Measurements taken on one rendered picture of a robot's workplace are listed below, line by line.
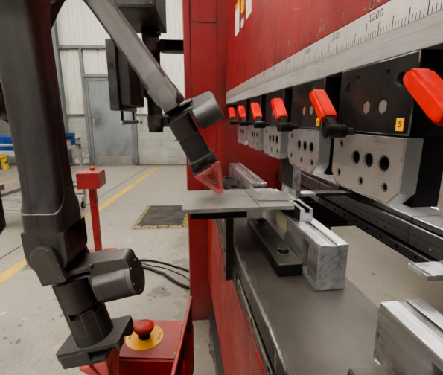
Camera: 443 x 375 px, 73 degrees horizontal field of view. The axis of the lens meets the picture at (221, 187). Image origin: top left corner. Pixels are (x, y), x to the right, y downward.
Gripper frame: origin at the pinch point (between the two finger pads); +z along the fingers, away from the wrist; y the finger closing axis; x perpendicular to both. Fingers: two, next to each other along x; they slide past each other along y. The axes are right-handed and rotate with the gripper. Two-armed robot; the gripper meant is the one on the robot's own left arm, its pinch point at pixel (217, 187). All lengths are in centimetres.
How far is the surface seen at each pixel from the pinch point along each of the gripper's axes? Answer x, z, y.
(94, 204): 94, 6, 162
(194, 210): 6.9, -0.3, -8.0
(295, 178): -17.8, 6.6, -3.6
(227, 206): 0.1, 3.2, -6.6
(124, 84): 18, -48, 103
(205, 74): -21, -31, 87
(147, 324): 24.8, 11.3, -21.1
